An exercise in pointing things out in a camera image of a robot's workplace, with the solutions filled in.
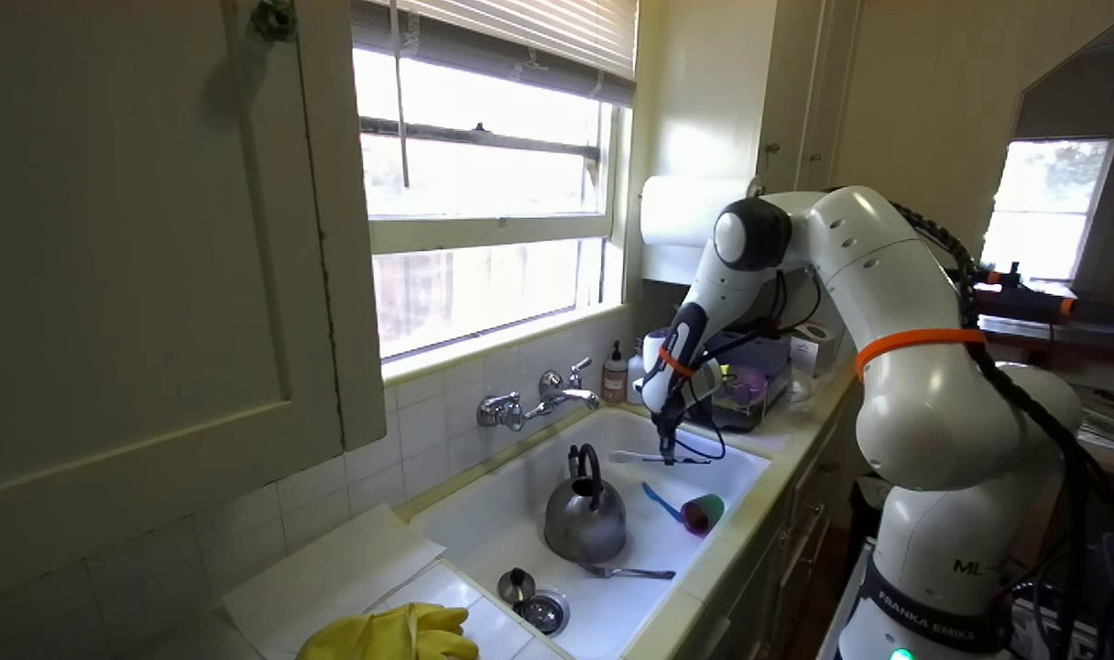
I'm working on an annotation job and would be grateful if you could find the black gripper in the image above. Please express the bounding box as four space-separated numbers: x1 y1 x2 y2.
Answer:
649 385 696 468

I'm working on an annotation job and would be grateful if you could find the stainless steel kettle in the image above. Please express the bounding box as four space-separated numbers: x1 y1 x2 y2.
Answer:
541 441 630 567

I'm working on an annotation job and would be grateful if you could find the blue plastic utensil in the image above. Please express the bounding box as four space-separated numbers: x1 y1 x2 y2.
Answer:
638 479 692 529

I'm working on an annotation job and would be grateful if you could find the green and purple cup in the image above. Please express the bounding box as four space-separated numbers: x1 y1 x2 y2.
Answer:
680 491 728 537

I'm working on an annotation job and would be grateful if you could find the dark soap pump bottle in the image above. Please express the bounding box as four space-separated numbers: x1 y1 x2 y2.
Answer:
597 336 635 405

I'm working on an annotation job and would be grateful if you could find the purple bowl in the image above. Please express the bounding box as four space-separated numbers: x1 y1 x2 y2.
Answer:
726 361 778 413

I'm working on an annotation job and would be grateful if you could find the dark dish rack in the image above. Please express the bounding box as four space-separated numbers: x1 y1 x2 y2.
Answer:
689 326 794 431

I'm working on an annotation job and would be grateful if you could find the metal fork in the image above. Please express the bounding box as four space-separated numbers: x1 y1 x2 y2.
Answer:
583 558 680 583

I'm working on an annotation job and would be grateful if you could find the cream lower cabinet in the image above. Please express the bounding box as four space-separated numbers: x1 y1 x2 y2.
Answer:
689 398 882 660

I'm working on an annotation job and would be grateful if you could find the cream cabinet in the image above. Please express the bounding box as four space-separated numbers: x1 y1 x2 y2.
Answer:
689 398 882 660
0 0 388 601

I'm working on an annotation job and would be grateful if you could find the small white container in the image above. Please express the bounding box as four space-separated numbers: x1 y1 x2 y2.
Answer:
789 326 831 372

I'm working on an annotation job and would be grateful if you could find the white ceramic sink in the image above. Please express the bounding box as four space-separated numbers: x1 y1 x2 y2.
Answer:
408 404 773 660

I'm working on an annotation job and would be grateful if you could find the metal sink stopper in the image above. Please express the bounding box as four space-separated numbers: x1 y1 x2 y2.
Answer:
496 565 540 607

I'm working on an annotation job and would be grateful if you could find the round sink drain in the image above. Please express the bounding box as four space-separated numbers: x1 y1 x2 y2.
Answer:
511 590 570 636

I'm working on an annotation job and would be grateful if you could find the large kitchen window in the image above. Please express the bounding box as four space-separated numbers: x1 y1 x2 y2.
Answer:
348 0 645 370

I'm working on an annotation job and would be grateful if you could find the cream window blind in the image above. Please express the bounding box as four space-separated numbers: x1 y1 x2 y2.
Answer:
388 0 645 85

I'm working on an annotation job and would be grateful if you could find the small bright window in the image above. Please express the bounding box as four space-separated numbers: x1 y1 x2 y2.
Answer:
974 134 1114 287

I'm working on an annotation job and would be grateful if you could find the cream upper cabinet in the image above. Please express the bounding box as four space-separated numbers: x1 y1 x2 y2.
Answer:
0 0 388 601

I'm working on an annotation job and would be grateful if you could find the chrome wall faucet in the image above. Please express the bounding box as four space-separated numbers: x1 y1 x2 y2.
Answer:
471 354 605 431

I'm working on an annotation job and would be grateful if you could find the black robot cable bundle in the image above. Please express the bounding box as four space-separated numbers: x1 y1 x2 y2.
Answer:
890 199 1114 660

